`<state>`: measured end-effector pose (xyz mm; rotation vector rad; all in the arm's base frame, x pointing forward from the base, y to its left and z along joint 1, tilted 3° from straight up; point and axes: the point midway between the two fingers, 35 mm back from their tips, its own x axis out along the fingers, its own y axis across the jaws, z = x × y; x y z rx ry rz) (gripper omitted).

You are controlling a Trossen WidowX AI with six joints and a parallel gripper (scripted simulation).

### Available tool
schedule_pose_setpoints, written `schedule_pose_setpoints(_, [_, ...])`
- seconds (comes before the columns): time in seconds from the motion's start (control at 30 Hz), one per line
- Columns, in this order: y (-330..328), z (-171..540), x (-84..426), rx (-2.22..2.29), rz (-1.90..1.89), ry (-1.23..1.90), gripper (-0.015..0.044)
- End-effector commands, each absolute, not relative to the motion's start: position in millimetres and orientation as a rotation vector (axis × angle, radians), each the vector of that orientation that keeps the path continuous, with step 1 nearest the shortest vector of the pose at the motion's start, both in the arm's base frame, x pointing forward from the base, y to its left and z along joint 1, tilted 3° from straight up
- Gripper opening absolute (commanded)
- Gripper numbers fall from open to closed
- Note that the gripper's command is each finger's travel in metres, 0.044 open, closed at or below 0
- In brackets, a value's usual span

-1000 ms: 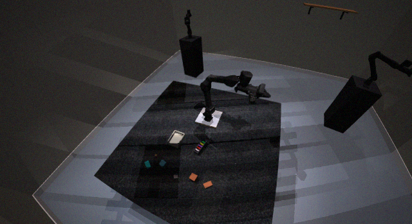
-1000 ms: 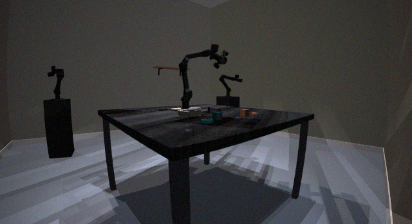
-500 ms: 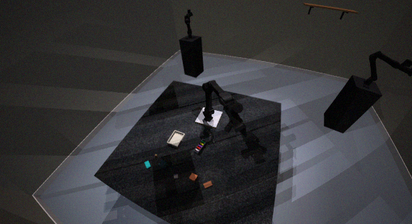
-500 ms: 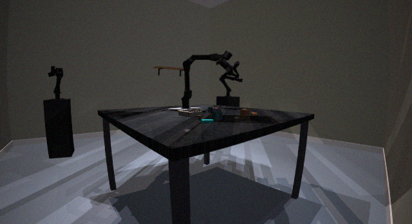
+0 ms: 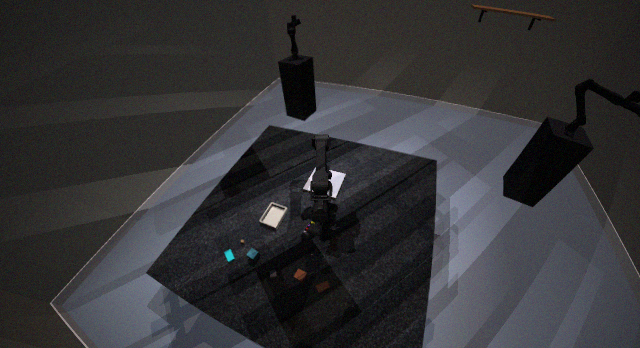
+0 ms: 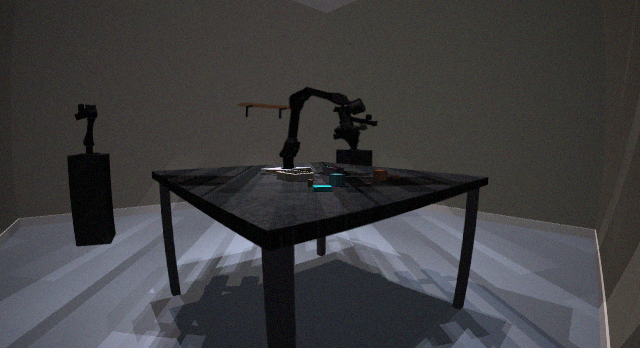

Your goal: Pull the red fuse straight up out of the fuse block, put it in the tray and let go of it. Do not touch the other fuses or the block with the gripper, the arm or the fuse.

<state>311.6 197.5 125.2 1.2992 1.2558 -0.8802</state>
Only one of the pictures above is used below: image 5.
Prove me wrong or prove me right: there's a cyan flat block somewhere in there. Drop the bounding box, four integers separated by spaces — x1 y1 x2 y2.
225 249 236 263

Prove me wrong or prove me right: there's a teal cube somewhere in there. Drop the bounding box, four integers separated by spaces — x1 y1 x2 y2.
246 248 261 263

